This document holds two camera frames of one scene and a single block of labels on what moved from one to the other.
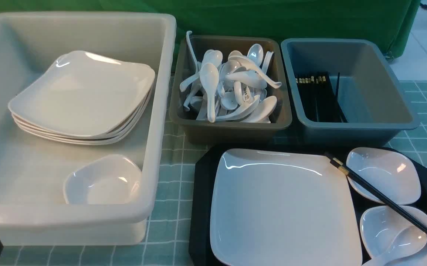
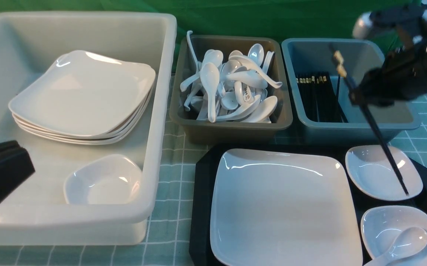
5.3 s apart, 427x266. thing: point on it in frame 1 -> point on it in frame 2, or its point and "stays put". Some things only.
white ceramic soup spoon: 409,240 stays put
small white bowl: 395,173 stays put
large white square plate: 271,208 stays put
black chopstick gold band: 387,201 -> 337,58
